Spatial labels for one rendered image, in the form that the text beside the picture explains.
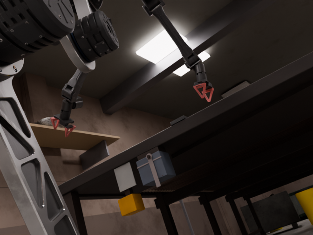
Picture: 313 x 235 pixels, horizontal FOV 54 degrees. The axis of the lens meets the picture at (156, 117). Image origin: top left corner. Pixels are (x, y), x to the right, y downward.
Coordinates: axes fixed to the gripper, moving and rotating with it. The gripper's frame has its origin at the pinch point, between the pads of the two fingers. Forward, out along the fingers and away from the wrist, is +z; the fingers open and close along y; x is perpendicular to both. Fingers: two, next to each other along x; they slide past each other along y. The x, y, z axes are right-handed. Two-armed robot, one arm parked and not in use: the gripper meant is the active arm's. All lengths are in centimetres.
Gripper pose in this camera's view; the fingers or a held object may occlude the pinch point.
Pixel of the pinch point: (206, 98)
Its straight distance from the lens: 171.3
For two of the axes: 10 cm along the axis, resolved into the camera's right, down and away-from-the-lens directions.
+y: -5.0, -1.5, -8.5
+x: 8.5, -2.6, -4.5
